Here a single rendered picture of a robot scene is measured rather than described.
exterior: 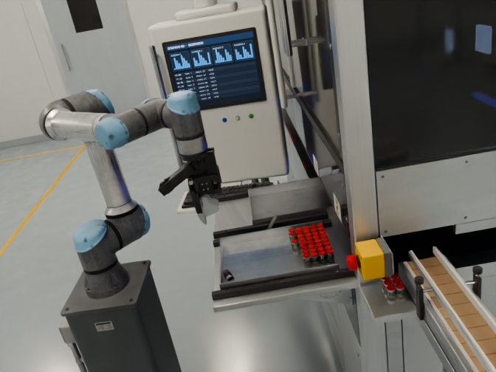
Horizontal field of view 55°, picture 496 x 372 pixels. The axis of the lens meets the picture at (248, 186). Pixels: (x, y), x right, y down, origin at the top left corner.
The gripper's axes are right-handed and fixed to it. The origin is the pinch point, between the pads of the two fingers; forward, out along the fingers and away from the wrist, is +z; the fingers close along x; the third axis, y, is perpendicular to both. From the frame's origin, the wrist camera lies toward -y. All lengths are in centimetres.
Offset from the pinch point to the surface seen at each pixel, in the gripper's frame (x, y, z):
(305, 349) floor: 60, 24, 109
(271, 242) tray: 17.3, 17.5, 21.2
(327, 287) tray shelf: -10.2, 30.7, 21.6
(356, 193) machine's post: -11.7, 40.4, -5.9
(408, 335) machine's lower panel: -11, 52, 42
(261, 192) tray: 54, 17, 20
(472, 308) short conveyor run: -33, 60, 17
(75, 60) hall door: 539, -201, 10
